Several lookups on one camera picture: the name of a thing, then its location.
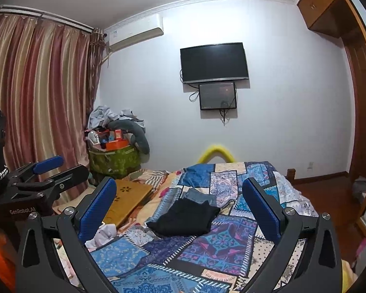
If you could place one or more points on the pile of clothes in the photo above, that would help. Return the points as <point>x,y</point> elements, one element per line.
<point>100,114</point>

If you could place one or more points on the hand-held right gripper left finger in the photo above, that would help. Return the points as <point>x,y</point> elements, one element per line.
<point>94,207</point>

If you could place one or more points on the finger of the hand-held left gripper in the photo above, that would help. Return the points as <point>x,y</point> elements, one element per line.
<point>48,162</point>
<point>70,175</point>

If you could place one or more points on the wooden lap desk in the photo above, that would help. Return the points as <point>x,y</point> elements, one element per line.
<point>131,198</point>

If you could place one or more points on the grey pillow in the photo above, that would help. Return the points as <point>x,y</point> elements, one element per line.
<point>140,137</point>

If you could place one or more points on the yellow foam tube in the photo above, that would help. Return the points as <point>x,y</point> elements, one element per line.
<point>215,148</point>

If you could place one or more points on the small black monitor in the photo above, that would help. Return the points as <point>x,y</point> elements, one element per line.
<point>218,96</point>

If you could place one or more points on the wooden bed post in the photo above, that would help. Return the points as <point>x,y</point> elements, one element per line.
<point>291,176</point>

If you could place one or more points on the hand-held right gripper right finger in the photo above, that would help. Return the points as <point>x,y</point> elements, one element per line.
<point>262,210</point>

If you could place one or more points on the pink striped curtain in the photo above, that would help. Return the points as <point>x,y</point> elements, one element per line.
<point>42,97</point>

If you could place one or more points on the green storage box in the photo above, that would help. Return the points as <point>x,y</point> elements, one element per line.
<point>116,161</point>

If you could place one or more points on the orange striped cloth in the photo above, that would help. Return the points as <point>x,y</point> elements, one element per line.
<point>152,178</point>

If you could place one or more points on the white air conditioner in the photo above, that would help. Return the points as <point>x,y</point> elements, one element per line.
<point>134,33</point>

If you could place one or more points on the black pants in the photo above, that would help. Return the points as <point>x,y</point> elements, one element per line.
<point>186,219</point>

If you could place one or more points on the blue patchwork blanket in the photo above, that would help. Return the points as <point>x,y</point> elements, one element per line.
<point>219,244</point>

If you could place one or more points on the wall-mounted black television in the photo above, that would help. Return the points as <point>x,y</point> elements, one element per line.
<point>213,62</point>

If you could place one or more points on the grey bag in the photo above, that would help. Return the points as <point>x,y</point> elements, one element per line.
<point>360,190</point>

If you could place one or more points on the curtain rail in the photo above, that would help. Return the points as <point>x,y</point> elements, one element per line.
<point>48,16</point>

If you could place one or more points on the white crumpled cloth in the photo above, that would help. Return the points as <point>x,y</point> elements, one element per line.
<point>106,232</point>

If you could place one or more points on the beige floral blanket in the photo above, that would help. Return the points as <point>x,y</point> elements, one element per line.
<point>164,193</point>

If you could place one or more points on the orange box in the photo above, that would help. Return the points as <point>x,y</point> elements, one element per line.
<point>117,145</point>

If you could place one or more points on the white wall outlet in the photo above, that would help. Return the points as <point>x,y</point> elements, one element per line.
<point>310,165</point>

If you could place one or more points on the wooden wardrobe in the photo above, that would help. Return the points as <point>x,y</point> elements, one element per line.
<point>323,3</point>

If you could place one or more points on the blue jeans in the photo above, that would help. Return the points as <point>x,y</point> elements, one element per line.
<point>198,195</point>

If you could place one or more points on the orange object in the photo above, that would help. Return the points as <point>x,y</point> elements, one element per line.
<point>1,262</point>

